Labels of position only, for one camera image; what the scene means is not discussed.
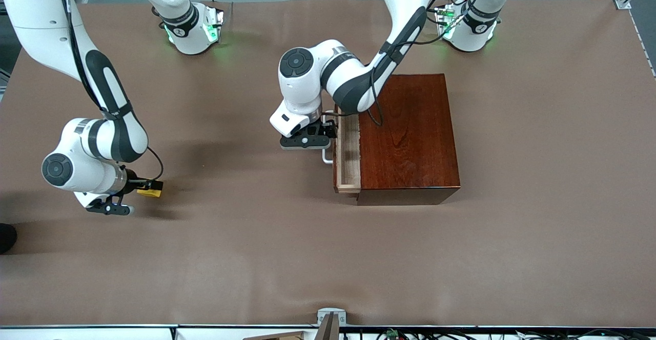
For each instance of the brown table cover sheet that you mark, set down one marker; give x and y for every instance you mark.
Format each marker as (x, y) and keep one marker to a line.
(256, 258)

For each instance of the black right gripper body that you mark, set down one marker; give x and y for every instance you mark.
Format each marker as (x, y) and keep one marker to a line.
(131, 182)

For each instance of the dark brown wooden cabinet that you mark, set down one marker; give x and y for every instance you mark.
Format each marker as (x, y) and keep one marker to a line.
(415, 150)

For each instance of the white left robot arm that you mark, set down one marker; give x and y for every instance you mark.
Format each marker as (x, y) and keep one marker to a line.
(307, 83)

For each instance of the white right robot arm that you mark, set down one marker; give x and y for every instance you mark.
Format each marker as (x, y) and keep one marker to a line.
(41, 22)

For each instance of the yellow block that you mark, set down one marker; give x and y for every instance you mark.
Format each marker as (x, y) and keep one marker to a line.
(149, 193)

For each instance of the brown cardboard piece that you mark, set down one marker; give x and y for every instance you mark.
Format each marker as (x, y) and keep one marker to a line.
(282, 336)

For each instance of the small green circuit board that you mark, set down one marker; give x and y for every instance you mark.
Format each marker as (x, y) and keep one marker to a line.
(392, 334)

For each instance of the grey metal camera bracket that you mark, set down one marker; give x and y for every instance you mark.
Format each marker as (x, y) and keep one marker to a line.
(330, 313)

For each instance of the black round object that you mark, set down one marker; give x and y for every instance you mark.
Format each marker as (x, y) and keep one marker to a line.
(6, 237)

